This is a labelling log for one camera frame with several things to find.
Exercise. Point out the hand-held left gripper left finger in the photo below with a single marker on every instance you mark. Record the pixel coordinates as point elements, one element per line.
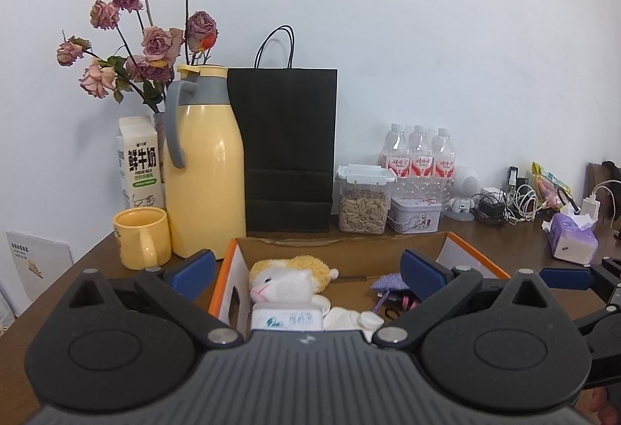
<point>194,272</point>

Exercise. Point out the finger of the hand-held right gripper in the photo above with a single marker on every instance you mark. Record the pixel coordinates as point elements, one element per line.
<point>565,278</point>
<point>599,320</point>

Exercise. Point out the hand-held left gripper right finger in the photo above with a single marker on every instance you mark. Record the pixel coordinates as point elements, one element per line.
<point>423,274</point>

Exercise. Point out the purple knitted cloth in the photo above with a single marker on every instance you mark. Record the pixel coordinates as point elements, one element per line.
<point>388,286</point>

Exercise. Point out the red cardboard box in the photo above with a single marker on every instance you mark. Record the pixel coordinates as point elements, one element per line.
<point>349,250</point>

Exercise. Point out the hamster plush toy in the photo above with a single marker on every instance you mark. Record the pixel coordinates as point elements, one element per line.
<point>286,282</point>

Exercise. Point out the white wet wipes pack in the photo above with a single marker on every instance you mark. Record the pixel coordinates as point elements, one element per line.
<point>288,317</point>

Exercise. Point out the purple tissue pack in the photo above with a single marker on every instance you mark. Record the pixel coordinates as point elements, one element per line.
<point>572,236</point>

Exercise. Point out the white printed tin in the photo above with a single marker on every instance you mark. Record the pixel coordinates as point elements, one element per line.
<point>415,216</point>

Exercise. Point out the yellow mug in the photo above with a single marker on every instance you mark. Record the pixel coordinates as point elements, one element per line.
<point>138,236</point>

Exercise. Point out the white robot figure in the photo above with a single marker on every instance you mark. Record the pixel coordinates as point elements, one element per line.
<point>463,192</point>

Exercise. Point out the clear seed container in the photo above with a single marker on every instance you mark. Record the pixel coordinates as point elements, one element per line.
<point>364,204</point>

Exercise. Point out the black power adapter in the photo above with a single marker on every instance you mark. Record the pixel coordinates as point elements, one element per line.
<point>492,211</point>

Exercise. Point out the colourful snack packet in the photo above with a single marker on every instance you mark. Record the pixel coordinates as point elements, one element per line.
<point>550,185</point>

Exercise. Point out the yellow thermos jug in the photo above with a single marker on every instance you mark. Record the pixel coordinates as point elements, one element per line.
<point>208,172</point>

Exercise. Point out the dark wooden chair back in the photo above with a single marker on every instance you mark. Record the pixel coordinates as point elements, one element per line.
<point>611,177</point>

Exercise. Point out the small dark bottle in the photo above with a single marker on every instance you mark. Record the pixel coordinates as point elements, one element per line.
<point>513,177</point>

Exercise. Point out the white milk carton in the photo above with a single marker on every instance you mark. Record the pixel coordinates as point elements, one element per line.
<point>140,168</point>

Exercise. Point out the white booklet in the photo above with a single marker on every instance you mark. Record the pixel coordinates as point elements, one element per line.
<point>41,269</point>

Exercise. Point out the black paper bag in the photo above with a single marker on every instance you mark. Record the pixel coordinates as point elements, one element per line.
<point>286,148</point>

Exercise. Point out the blue white box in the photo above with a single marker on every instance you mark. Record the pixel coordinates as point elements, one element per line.
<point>5,308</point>

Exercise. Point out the dried rose bouquet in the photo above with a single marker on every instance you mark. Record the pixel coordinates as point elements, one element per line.
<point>155,41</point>

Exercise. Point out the white wall charger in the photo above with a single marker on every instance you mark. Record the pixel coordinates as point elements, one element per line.
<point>592,204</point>

